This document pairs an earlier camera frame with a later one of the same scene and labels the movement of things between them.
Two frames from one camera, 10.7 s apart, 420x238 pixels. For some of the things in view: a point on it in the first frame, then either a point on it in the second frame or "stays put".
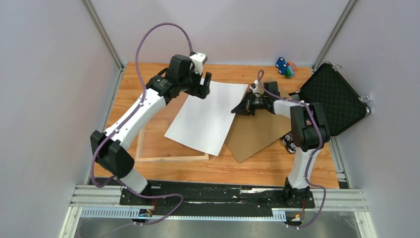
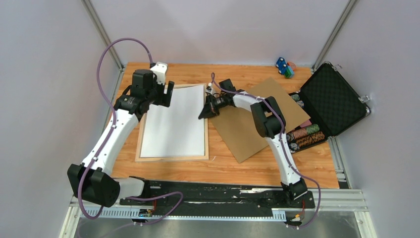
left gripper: [201, 91] → [164, 99]
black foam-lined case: [341, 105] stays put
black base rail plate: [211, 198] stays put
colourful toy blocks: [287, 69] stays put
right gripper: [245, 107] → [210, 110]
